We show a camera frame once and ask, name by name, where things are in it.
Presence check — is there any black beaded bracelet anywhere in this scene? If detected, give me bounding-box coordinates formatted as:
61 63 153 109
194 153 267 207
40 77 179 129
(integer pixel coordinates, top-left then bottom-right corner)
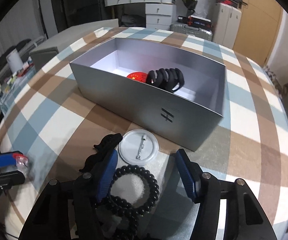
95 165 160 240

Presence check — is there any black toothed hair clip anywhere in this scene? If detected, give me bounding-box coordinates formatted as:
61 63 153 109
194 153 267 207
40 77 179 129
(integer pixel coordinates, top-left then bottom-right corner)
79 133 123 173

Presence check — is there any white round pin badge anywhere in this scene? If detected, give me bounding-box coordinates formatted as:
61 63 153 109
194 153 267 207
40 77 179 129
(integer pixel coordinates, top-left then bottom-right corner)
118 129 159 166

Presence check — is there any small clear red ornament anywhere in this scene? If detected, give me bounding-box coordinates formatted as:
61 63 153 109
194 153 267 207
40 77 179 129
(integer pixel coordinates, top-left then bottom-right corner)
12 153 29 174

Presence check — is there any grey cabinet left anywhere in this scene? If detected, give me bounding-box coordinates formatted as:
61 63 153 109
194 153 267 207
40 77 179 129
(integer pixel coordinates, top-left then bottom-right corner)
30 19 119 72

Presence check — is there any silver cardboard box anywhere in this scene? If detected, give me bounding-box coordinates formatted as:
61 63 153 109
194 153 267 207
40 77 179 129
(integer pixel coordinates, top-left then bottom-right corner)
70 38 226 151

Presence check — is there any red round flag badge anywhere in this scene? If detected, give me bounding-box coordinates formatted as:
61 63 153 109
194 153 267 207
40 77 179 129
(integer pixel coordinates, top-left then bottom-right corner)
127 72 147 83

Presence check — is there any black spiral hair claw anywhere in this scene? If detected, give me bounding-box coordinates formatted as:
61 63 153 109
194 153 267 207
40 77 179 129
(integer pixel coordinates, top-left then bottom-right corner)
146 68 185 93

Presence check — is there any silver flat suitcase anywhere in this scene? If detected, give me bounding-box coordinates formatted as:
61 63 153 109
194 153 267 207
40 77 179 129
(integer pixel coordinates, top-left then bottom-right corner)
170 23 213 41

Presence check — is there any wooden door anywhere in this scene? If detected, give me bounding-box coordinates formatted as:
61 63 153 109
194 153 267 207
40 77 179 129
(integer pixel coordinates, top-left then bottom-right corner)
233 0 283 66

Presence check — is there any white upright suitcase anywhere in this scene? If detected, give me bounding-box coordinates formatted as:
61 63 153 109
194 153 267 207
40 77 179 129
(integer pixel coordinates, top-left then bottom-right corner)
211 3 241 49

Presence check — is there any black box on suitcase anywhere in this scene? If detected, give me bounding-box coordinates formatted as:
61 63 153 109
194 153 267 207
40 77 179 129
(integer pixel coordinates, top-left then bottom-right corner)
177 15 212 30

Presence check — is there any white drawer desk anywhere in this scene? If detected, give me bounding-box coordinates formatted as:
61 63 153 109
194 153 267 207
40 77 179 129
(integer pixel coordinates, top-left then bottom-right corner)
104 0 177 30

